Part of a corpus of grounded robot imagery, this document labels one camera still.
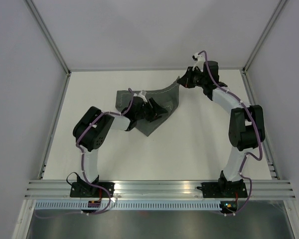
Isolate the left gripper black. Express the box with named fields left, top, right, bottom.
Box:
left=136, top=98, right=167, bottom=122

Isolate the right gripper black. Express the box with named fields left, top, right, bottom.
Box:
left=177, top=66, right=207, bottom=89

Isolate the grey cloth napkin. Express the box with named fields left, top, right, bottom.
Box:
left=111, top=81, right=179, bottom=136

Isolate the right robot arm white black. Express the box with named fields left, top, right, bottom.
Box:
left=177, top=61, right=265, bottom=198

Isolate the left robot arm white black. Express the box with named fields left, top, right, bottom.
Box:
left=69, top=96, right=168, bottom=198

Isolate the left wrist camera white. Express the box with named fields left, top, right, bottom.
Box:
left=133, top=90, right=148, bottom=103

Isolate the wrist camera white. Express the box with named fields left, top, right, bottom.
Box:
left=133, top=90, right=148, bottom=103
left=192, top=52, right=205, bottom=70

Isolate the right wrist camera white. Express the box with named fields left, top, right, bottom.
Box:
left=192, top=52, right=205, bottom=70

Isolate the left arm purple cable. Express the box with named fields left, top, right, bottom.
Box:
left=75, top=87, right=138, bottom=186

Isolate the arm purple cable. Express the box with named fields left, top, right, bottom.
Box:
left=75, top=87, right=138, bottom=186
left=196, top=50, right=263, bottom=180

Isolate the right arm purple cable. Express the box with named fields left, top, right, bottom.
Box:
left=196, top=50, right=263, bottom=180

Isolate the right aluminium frame post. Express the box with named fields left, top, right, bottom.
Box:
left=242, top=0, right=289, bottom=73

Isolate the aluminium frame post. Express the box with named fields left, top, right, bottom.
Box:
left=24, top=0, right=71, bottom=76
left=242, top=0, right=289, bottom=73

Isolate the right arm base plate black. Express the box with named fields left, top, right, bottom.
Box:
left=197, top=181, right=248, bottom=198

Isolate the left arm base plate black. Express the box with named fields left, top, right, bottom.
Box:
left=70, top=182, right=115, bottom=198

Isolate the aluminium rail front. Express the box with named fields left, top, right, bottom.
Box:
left=23, top=180, right=296, bottom=201

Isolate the white slotted cable duct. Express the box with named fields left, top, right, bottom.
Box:
left=35, top=200, right=221, bottom=211

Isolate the left aluminium frame post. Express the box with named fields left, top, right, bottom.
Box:
left=24, top=0, right=71, bottom=76

